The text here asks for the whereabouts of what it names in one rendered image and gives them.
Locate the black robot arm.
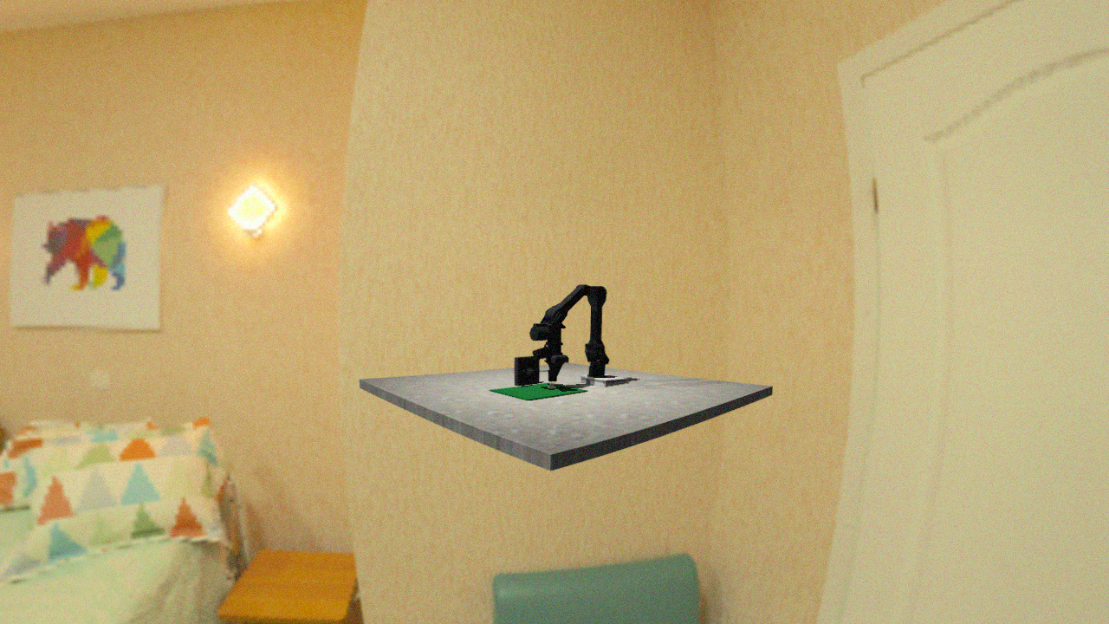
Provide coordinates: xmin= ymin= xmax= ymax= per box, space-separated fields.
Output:
xmin=529 ymin=284 xmax=609 ymax=378

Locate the green circuit board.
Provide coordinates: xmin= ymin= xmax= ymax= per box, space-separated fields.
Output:
xmin=489 ymin=382 xmax=587 ymax=400

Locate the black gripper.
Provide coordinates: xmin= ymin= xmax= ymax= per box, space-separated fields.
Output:
xmin=542 ymin=340 xmax=569 ymax=378

